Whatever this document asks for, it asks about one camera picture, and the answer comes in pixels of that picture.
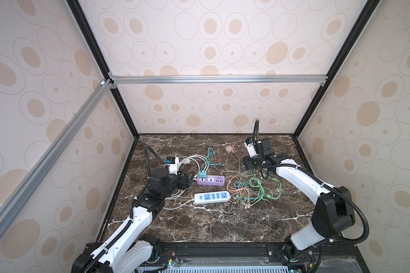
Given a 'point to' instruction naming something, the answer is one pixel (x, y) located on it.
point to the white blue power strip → (209, 197)
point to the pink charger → (229, 149)
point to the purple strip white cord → (187, 159)
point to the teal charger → (203, 174)
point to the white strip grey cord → (176, 195)
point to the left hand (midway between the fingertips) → (194, 171)
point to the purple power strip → (212, 180)
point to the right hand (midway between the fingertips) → (249, 158)
